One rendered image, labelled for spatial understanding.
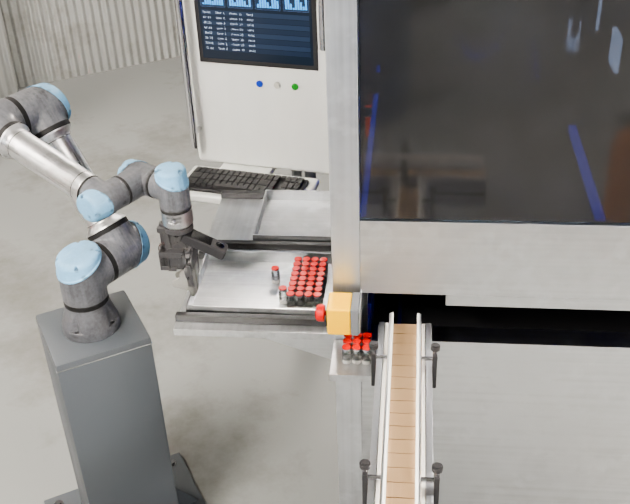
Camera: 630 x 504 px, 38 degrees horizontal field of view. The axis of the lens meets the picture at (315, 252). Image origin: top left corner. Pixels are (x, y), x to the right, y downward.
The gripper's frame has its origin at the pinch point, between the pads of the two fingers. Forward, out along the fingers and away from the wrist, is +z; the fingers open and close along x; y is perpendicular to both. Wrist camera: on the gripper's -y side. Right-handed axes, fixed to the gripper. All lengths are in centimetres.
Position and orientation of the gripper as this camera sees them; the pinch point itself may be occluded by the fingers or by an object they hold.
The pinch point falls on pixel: (196, 291)
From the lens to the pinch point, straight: 237.5
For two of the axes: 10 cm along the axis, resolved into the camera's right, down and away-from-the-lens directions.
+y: -9.9, -0.2, 1.1
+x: -1.0, 5.4, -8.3
